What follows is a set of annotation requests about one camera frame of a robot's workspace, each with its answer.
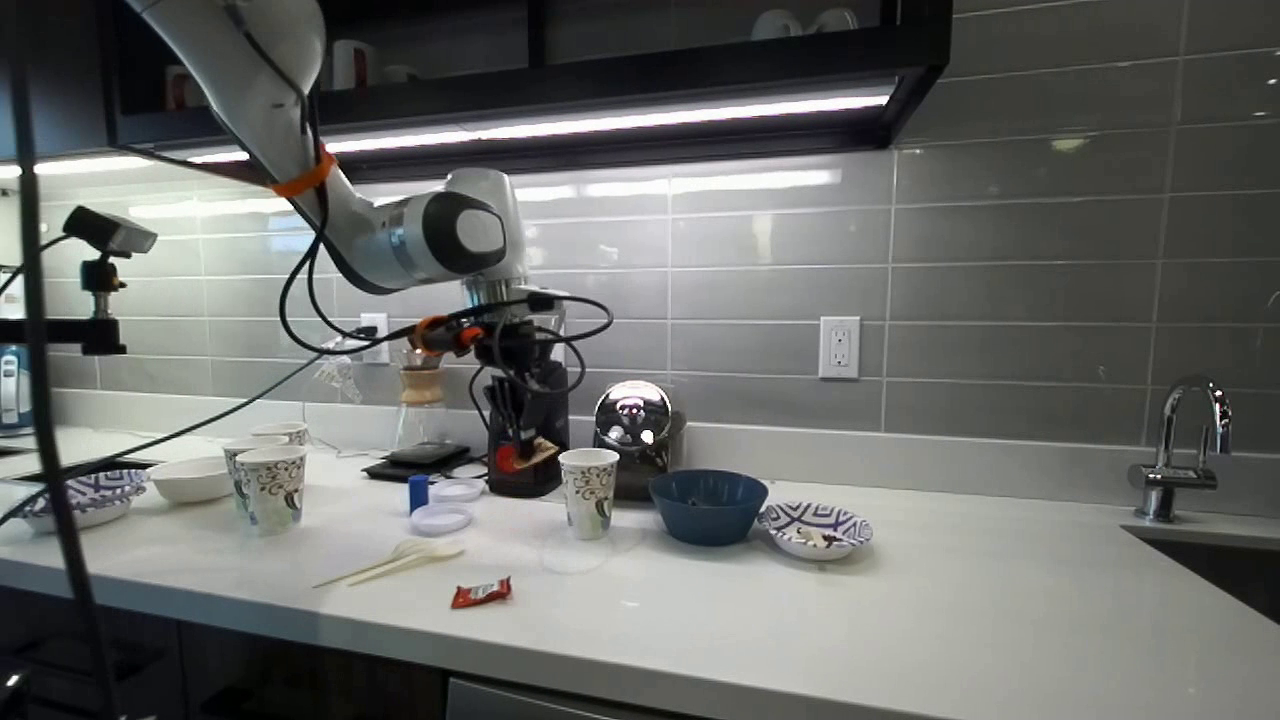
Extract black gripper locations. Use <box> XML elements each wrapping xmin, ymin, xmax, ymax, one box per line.
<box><xmin>480</xmin><ymin>312</ymin><xmax>573</xmax><ymax>453</ymax></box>

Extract black coffee grinder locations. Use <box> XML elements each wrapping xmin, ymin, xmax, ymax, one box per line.
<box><xmin>486</xmin><ymin>371</ymin><xmax>576</xmax><ymax>498</ymax></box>

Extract glass pour-over coffee carafe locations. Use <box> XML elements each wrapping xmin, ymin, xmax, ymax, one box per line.
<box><xmin>394</xmin><ymin>348</ymin><xmax>463</xmax><ymax>456</ymax></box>

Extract patterned paper coffee cup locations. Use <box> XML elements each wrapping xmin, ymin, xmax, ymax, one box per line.
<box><xmin>558</xmin><ymin>442</ymin><xmax>626</xmax><ymax>544</ymax></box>

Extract white plastic cup lid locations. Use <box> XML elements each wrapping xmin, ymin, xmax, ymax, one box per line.
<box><xmin>428</xmin><ymin>477</ymin><xmax>493</xmax><ymax>509</ymax></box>

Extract black coffee scale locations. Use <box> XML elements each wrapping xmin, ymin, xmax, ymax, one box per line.
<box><xmin>360</xmin><ymin>439</ymin><xmax>477</xmax><ymax>489</ymax></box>

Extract red sachet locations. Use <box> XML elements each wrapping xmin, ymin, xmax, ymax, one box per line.
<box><xmin>450</xmin><ymin>573</ymin><xmax>515</xmax><ymax>612</ymax></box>

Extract small white plate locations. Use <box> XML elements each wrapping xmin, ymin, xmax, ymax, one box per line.
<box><xmin>408</xmin><ymin>498</ymin><xmax>477</xmax><ymax>539</ymax></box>

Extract wooden chopsticks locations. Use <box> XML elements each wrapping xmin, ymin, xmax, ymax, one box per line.
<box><xmin>312</xmin><ymin>544</ymin><xmax>473</xmax><ymax>591</ymax></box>

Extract dark blue bowl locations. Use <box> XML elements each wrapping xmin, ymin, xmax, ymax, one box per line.
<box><xmin>649</xmin><ymin>465</ymin><xmax>772</xmax><ymax>549</ymax></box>

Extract blue white patterned bowl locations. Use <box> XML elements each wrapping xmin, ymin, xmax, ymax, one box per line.
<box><xmin>758</xmin><ymin>498</ymin><xmax>878</xmax><ymax>562</ymax></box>
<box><xmin>16</xmin><ymin>458</ymin><xmax>154</xmax><ymax>539</ymax></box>

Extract black tripod pole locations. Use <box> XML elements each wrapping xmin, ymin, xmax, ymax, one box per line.
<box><xmin>0</xmin><ymin>50</ymin><xmax>130</xmax><ymax>720</ymax></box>

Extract tall chrome faucet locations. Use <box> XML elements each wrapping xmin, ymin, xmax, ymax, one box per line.
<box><xmin>1125</xmin><ymin>376</ymin><xmax>1235</xmax><ymax>527</ymax></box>

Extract dark sink basin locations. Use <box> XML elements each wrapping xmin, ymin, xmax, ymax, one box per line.
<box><xmin>1140</xmin><ymin>532</ymin><xmax>1280</xmax><ymax>626</ymax></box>

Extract white double wall outlet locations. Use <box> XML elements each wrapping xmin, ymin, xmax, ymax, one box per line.
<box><xmin>351</xmin><ymin>307</ymin><xmax>396</xmax><ymax>367</ymax></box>

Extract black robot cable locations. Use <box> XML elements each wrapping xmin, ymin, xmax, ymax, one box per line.
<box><xmin>224</xmin><ymin>0</ymin><xmax>620</xmax><ymax>400</ymax></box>

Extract white single wall outlet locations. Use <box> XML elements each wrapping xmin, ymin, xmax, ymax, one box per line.
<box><xmin>817</xmin><ymin>312</ymin><xmax>864</xmax><ymax>384</ymax></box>

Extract orange cable strap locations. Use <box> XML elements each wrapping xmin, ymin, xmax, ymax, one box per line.
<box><xmin>274</xmin><ymin>149</ymin><xmax>345</xmax><ymax>204</ymax></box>

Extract dark wall cabinet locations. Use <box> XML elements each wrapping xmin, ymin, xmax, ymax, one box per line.
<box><xmin>97</xmin><ymin>0</ymin><xmax>958</xmax><ymax>183</ymax></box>

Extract black camera on mount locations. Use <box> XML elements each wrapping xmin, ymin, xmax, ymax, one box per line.
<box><xmin>0</xmin><ymin>198</ymin><xmax>159</xmax><ymax>358</ymax></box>

